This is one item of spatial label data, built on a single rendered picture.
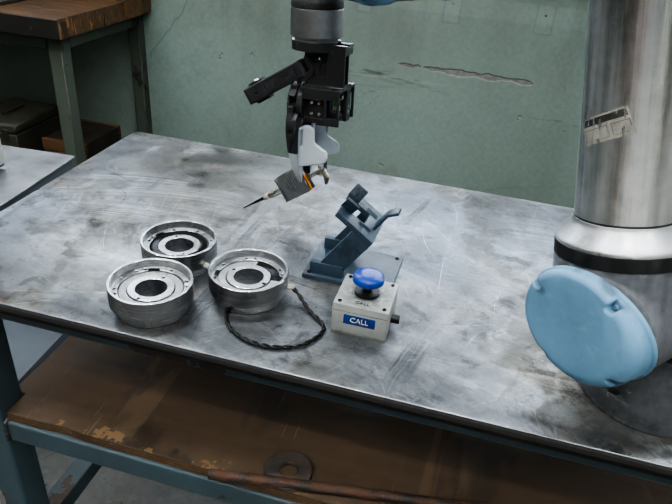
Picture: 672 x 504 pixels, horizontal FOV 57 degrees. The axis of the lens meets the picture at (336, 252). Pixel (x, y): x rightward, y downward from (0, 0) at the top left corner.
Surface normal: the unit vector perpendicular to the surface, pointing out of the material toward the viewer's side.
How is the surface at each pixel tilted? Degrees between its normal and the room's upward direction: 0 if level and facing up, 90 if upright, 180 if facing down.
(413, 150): 90
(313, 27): 86
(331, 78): 87
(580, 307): 97
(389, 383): 0
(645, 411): 72
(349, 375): 0
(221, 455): 0
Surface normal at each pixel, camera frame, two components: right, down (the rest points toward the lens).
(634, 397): -0.57, 0.09
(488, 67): -0.26, 0.48
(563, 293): -0.81, 0.36
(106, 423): 0.07, -0.85
